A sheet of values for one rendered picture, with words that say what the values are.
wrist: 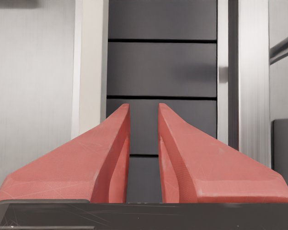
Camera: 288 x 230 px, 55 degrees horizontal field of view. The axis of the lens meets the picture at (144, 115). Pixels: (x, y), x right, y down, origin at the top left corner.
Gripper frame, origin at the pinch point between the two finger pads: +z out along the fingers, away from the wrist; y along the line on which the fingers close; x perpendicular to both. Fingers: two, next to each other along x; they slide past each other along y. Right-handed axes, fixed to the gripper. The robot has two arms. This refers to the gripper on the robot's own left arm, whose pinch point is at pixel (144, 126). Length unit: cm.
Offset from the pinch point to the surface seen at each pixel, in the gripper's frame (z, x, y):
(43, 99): 10.0, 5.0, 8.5
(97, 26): 5.3, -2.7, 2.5
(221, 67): 7.2, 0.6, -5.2
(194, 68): 7.0, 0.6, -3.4
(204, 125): 4.6, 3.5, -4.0
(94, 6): 6.0, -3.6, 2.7
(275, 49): 9.5, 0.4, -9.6
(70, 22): 14.2, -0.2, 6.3
